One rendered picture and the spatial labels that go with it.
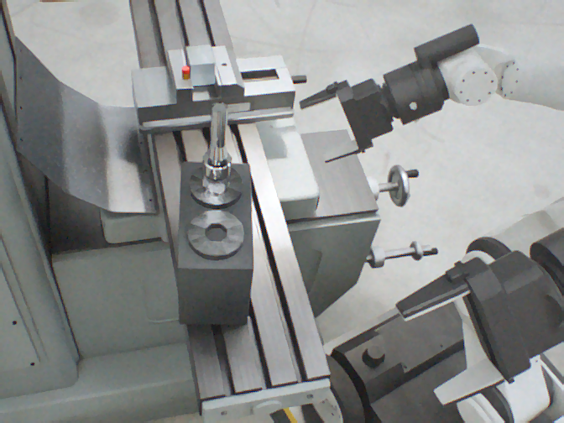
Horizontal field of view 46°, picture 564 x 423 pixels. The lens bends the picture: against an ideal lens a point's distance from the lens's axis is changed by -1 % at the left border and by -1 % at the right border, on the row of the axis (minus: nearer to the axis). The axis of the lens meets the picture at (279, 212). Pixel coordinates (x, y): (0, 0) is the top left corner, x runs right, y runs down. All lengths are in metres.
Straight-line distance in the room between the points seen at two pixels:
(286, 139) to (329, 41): 1.66
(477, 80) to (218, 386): 0.64
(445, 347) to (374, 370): 0.20
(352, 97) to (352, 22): 2.36
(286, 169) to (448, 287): 1.02
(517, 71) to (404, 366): 0.76
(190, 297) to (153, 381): 0.85
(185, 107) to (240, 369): 0.59
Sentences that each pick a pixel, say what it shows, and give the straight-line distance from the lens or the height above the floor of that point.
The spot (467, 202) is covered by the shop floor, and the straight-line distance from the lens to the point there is 2.74.
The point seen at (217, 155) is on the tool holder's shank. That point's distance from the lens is 1.05.
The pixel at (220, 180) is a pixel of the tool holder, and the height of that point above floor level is 1.15.
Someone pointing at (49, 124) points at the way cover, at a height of 0.98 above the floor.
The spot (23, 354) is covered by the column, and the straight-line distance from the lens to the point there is 1.78.
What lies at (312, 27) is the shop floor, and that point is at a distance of 3.33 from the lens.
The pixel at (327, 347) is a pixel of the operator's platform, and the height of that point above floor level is 0.40.
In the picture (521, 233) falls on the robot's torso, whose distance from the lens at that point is 1.20.
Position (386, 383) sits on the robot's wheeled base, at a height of 0.59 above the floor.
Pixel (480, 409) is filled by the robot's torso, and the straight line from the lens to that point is 1.47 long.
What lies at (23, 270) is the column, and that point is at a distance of 1.50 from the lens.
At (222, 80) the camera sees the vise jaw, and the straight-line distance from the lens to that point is 1.44.
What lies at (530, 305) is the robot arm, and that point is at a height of 1.51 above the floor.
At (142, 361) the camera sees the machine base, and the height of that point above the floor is 0.20.
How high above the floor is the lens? 1.99
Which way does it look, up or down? 52 degrees down
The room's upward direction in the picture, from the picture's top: 10 degrees clockwise
